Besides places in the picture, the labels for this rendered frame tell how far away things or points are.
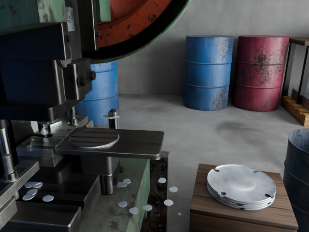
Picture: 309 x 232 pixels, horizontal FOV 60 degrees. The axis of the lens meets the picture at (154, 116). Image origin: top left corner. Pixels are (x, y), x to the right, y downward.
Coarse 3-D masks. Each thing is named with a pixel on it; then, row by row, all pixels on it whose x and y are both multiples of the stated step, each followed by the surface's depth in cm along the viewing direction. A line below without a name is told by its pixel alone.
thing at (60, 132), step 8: (48, 128) 74; (56, 128) 74; (64, 128) 74; (72, 128) 74; (32, 136) 69; (40, 136) 71; (48, 136) 71; (56, 136) 69; (64, 136) 69; (24, 144) 65; (40, 144) 65; (48, 144) 65; (56, 144) 65; (24, 152) 63; (32, 152) 63; (40, 152) 63; (48, 152) 62; (32, 160) 64; (40, 160) 63; (48, 160) 63; (56, 160) 64
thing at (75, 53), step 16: (80, 48) 67; (0, 64) 57; (16, 64) 56; (32, 64) 56; (48, 64) 55; (64, 64) 56; (80, 64) 60; (16, 80) 57; (32, 80) 57; (48, 80) 56; (64, 80) 59; (80, 80) 59; (16, 96) 59; (32, 96) 58; (48, 96) 58; (64, 96) 60; (80, 96) 61
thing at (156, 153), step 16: (80, 128) 74; (96, 128) 73; (64, 144) 65; (80, 144) 64; (96, 144) 64; (112, 144) 65; (128, 144) 65; (144, 144) 65; (160, 144) 65; (80, 160) 65; (96, 160) 64; (112, 160) 66; (112, 176) 67; (112, 192) 68
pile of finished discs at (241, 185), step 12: (216, 168) 130; (228, 168) 130; (240, 168) 130; (252, 168) 129; (216, 180) 120; (228, 180) 119; (240, 180) 119; (252, 180) 119; (264, 180) 120; (216, 192) 112; (228, 192) 112; (240, 192) 112; (252, 192) 112; (264, 192) 112; (228, 204) 110; (240, 204) 108; (252, 204) 106; (264, 204) 107
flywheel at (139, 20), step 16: (112, 0) 91; (128, 0) 90; (144, 0) 89; (160, 0) 86; (112, 16) 93; (128, 16) 90; (144, 16) 88; (160, 16) 91; (112, 32) 91; (128, 32) 91
